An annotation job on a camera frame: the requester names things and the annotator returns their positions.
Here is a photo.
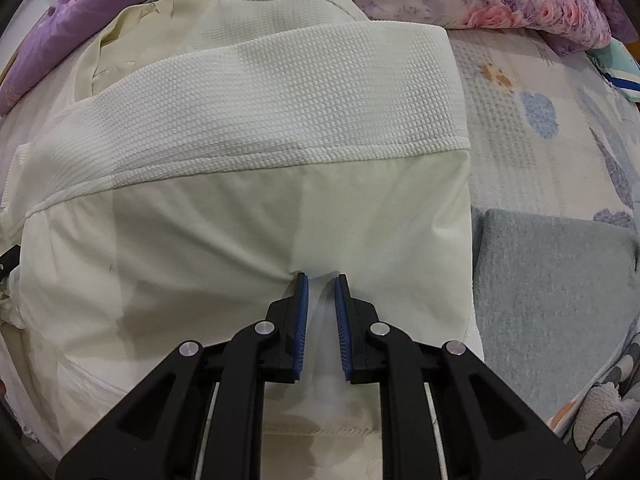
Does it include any purple floral quilt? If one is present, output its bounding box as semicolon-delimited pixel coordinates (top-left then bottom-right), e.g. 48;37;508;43
0;0;196;117

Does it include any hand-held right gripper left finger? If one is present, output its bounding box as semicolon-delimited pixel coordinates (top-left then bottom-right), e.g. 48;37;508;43
55;272;312;480

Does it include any white textured jacket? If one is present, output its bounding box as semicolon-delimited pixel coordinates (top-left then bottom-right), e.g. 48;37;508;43
0;0;486;480

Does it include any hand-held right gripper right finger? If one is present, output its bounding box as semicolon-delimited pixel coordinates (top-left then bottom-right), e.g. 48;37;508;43
334;273;586;480

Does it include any folded grey cloth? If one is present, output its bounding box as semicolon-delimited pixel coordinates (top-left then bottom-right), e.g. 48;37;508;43
470;208;640;423

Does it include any blue striped cloth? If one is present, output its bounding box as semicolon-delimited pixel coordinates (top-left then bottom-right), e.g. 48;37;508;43
587;40;640;106

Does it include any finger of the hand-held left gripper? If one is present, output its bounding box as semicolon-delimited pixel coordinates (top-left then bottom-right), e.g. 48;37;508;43
0;245;22;281

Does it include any cartoon print bed sheet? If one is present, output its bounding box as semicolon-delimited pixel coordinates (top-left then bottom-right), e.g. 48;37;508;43
445;25;640;480

